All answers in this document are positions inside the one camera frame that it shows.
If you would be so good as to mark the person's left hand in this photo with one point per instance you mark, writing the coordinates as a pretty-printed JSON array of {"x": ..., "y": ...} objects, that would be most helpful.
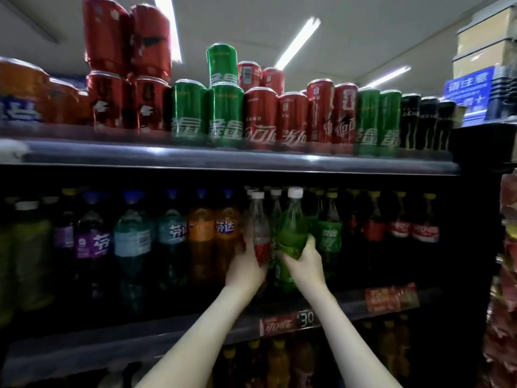
[{"x": 246, "y": 274}]

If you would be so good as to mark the person's right hand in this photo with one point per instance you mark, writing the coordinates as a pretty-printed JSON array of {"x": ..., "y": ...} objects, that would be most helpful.
[{"x": 309, "y": 274}]

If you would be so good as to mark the clear soda bottle red label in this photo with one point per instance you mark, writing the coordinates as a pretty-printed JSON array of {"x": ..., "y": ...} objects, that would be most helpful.
[{"x": 258, "y": 222}]

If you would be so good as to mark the clear soda bottle green label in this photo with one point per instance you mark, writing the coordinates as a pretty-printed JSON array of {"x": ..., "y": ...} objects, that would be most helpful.
[{"x": 291, "y": 222}]

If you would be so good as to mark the row of tea juice bottles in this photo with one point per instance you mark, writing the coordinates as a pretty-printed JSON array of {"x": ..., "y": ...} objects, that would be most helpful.
[{"x": 278, "y": 363}]

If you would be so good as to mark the large teal soda bottle blue cap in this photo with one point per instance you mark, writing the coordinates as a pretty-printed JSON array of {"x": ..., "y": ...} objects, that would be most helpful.
[{"x": 133, "y": 242}]

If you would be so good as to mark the dark soda bottle purple label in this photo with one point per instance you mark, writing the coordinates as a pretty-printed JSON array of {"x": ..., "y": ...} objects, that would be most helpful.
[{"x": 93, "y": 246}]

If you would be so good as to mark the person's right forearm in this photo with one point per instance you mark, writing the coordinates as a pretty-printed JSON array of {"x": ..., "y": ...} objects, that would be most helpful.
[{"x": 351, "y": 347}]

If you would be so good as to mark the person's left forearm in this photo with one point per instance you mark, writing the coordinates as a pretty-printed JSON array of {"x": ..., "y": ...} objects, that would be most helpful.
[{"x": 202, "y": 343}]

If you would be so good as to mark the red white shelf label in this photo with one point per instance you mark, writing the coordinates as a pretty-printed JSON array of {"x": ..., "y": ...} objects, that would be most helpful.
[{"x": 278, "y": 324}]

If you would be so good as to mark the green soda can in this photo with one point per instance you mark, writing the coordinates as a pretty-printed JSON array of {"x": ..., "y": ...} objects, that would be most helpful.
[
  {"x": 189, "y": 113},
  {"x": 367, "y": 121},
  {"x": 225, "y": 117},
  {"x": 222, "y": 62},
  {"x": 389, "y": 121}
]

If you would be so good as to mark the black energy drink can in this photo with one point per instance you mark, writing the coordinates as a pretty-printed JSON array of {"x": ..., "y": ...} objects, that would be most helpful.
[
  {"x": 410, "y": 121},
  {"x": 427, "y": 123},
  {"x": 444, "y": 125}
]

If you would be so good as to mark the hanging strips of red packets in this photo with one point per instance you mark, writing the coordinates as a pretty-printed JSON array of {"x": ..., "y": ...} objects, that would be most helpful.
[{"x": 501, "y": 319}]

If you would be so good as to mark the ceiling tube light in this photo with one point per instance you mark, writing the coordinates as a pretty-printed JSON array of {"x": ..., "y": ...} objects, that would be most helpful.
[
  {"x": 167, "y": 24},
  {"x": 387, "y": 76},
  {"x": 298, "y": 43}
]

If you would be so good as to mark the yellow bowl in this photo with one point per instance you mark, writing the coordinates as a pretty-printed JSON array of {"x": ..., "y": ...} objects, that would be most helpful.
[{"x": 459, "y": 116}]

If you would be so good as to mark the stack of red printed cans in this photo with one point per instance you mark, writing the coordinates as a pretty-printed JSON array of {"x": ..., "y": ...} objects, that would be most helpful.
[{"x": 109, "y": 96}]

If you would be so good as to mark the blue sign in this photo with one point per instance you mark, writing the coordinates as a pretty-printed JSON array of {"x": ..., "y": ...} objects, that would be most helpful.
[{"x": 468, "y": 92}]

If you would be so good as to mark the orange soda can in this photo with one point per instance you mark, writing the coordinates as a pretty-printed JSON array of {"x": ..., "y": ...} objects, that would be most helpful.
[
  {"x": 66, "y": 102},
  {"x": 22, "y": 92}
]

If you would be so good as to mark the white torn sticker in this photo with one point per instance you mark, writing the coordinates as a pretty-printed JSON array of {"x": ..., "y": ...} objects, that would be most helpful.
[{"x": 12, "y": 151}]

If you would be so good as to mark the stack of grey baskets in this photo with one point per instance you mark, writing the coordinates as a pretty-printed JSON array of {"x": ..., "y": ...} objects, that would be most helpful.
[{"x": 503, "y": 92}]

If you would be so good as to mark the beige storage box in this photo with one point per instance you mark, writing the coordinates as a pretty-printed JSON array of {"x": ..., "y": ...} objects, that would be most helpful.
[
  {"x": 480, "y": 60},
  {"x": 484, "y": 30}
]

